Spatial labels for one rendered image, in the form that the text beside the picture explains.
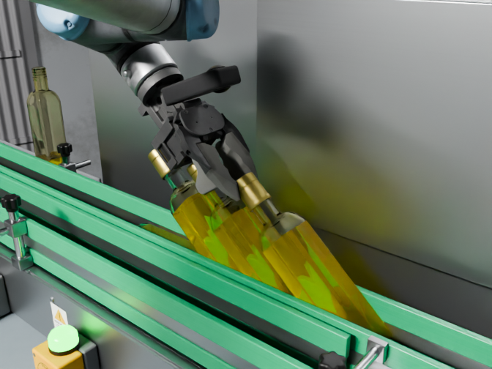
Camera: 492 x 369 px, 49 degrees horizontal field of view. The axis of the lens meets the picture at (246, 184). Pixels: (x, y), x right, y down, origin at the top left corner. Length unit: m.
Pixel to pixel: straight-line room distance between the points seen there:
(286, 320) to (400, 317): 0.14
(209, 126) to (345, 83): 0.19
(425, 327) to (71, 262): 0.53
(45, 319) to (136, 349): 0.26
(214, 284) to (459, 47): 0.43
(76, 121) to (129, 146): 2.07
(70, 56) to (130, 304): 2.45
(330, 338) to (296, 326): 0.05
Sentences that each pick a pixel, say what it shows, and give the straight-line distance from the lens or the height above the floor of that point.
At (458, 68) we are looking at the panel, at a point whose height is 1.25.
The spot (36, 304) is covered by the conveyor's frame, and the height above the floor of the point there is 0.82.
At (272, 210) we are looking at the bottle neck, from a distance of 0.72.
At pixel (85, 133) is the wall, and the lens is 3.25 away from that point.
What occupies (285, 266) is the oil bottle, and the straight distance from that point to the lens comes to 0.71.
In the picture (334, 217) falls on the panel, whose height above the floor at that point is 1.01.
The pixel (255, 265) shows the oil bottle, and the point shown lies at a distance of 0.74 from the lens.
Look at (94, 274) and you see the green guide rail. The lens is 0.84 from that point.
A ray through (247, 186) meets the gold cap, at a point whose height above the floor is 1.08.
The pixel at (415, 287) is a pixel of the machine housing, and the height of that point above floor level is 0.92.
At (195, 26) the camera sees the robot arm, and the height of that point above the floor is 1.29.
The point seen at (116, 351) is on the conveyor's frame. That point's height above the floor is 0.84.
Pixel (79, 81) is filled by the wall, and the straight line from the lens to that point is 3.18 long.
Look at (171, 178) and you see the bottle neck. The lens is 0.82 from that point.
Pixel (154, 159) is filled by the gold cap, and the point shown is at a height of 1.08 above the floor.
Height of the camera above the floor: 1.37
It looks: 23 degrees down
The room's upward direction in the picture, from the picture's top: straight up
